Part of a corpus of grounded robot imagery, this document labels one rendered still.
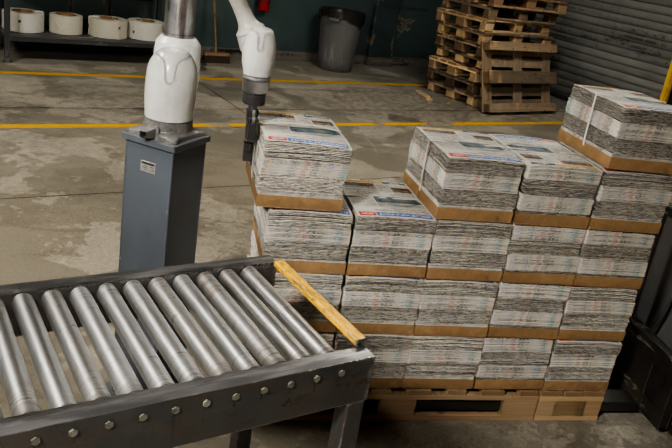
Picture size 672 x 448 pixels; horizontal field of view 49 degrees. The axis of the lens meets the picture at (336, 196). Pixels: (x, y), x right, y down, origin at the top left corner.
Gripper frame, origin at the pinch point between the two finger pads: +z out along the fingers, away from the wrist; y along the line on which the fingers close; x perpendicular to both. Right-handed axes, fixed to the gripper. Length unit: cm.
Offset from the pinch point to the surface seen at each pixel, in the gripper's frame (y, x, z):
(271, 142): -19.3, -4.7, -9.4
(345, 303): -19, -38, 46
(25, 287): -72, 57, 16
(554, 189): -18, -106, -2
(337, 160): -19.1, -26.7, -5.4
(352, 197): -1.3, -38.7, 13.4
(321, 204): -19.1, -23.7, 10.1
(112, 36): 573, 87, 67
